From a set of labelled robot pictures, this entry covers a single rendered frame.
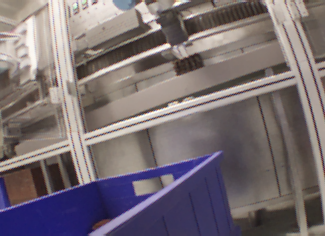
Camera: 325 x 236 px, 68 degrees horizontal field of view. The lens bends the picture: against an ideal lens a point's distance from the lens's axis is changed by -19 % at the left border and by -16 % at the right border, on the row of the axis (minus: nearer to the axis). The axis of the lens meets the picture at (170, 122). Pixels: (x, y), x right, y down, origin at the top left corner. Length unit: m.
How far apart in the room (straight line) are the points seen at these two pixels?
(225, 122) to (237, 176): 0.23
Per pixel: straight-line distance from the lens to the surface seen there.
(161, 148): 1.26
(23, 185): 1.49
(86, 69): 1.36
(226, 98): 0.86
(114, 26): 1.27
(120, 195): 0.82
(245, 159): 1.19
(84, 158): 1.07
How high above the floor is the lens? 0.48
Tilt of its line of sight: 4 degrees up
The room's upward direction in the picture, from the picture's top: 15 degrees counter-clockwise
